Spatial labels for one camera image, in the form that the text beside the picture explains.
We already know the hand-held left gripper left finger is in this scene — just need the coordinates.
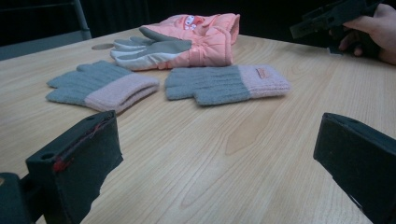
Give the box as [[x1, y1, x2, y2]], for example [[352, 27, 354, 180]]
[[25, 110, 124, 224]]

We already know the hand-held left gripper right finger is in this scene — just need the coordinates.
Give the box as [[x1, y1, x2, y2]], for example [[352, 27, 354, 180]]
[[313, 112, 396, 224]]

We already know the gray pink knit glove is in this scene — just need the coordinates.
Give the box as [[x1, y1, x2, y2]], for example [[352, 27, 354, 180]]
[[45, 60, 161, 114], [164, 63, 292, 106]]

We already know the gray round cable grommet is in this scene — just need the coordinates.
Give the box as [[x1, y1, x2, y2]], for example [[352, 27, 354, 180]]
[[92, 43, 116, 51]]

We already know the white metal desk frame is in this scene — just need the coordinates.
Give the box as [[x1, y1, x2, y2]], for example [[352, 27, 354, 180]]
[[0, 0, 92, 62]]

